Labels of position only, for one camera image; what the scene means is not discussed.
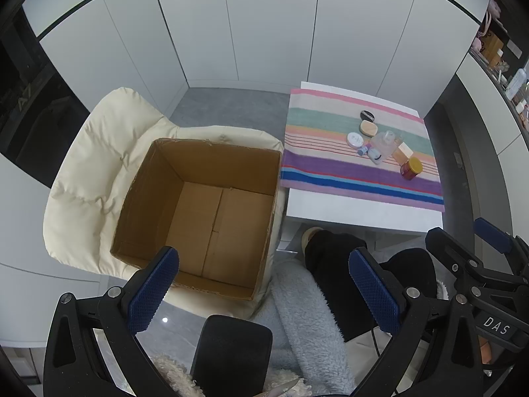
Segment amber jar with yellow lid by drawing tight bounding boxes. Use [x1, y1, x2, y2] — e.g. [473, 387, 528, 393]
[399, 157, 423, 181]

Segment white bottle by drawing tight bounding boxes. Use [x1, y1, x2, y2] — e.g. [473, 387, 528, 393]
[510, 68, 527, 100]

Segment cream fleece garment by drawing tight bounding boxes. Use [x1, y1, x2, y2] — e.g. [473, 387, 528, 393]
[151, 353, 312, 397]

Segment wooden box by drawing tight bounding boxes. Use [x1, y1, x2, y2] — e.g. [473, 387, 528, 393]
[479, 33, 505, 61]

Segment dark glass cabinet door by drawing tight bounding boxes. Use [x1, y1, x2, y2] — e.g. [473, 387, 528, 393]
[0, 8, 92, 174]

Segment cardboard box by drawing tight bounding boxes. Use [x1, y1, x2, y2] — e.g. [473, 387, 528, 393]
[109, 137, 284, 302]

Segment cream padded chair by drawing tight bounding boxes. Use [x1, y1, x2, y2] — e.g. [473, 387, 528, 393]
[42, 87, 288, 323]

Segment white table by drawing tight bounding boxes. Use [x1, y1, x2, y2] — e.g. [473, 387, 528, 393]
[285, 81, 445, 232]

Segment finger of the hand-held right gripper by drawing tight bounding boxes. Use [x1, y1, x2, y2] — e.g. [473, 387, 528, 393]
[426, 227, 522, 295]
[473, 217, 529, 276]

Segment black padded armrest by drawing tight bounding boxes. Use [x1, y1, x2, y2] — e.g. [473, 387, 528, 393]
[190, 314, 273, 393]

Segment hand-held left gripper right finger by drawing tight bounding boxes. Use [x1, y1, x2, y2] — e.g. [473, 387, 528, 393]
[348, 246, 484, 397]

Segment pink plush toy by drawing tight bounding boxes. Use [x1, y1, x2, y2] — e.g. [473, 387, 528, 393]
[473, 0, 503, 50]

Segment clear glass bottle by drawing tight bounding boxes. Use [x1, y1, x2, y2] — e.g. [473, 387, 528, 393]
[369, 130, 403, 160]

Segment person's black trouser leg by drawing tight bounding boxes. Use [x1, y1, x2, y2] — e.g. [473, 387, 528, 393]
[304, 232, 439, 344]

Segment beige slipper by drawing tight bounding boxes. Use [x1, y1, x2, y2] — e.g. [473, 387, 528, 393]
[300, 227, 325, 257]

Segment striped colourful cloth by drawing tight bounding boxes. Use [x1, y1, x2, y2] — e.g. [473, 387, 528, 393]
[279, 88, 446, 213]

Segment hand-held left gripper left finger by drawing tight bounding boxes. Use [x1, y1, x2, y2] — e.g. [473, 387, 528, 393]
[43, 246, 180, 397]

